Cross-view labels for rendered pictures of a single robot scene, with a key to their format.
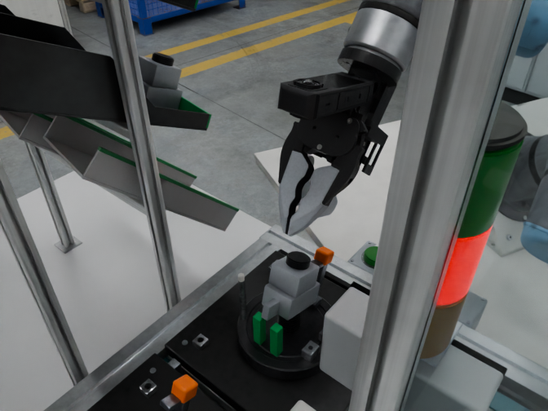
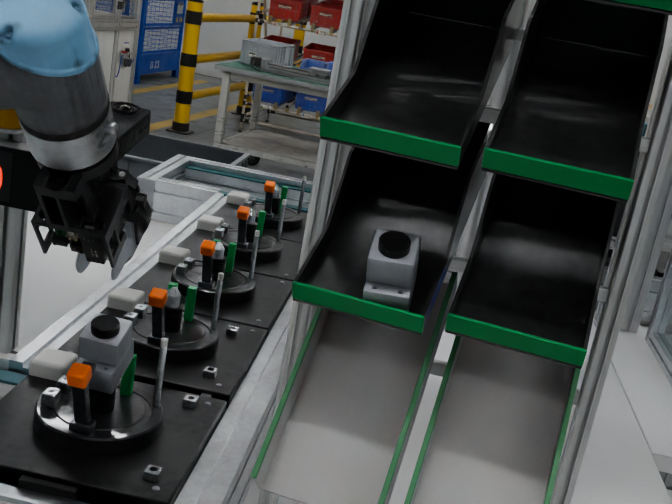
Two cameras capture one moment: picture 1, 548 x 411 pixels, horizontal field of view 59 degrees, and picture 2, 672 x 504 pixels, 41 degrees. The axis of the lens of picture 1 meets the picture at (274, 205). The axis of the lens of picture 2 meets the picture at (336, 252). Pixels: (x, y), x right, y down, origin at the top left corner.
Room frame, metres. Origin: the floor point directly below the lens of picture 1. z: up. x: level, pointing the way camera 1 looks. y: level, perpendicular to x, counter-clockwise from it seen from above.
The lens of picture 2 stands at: (1.28, -0.35, 1.49)
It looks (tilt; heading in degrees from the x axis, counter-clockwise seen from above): 17 degrees down; 145
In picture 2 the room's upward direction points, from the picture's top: 10 degrees clockwise
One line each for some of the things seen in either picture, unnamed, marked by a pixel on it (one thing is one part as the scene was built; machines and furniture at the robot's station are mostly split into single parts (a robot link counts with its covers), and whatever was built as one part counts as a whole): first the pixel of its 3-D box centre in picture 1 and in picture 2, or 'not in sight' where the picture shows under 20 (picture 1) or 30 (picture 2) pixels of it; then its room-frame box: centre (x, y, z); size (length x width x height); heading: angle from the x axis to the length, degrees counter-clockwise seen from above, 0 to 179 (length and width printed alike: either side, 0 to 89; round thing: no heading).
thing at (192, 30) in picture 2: not in sight; (250, 59); (-7.10, 4.00, 0.58); 3.40 x 0.20 x 1.15; 133
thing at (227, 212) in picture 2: not in sight; (273, 201); (-0.35, 0.61, 1.01); 0.24 x 0.24 x 0.13; 51
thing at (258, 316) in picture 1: (259, 328); (128, 374); (0.39, 0.02, 1.01); 0.01 x 0.01 x 0.05; 51
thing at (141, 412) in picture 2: (289, 329); (99, 415); (0.42, -0.02, 0.98); 0.14 x 0.14 x 0.02
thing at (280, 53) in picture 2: not in sight; (267, 54); (-4.55, 2.81, 0.90); 0.40 x 0.30 x 0.17; 135
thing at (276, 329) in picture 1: (276, 340); not in sight; (0.37, 0.00, 1.01); 0.01 x 0.01 x 0.05; 51
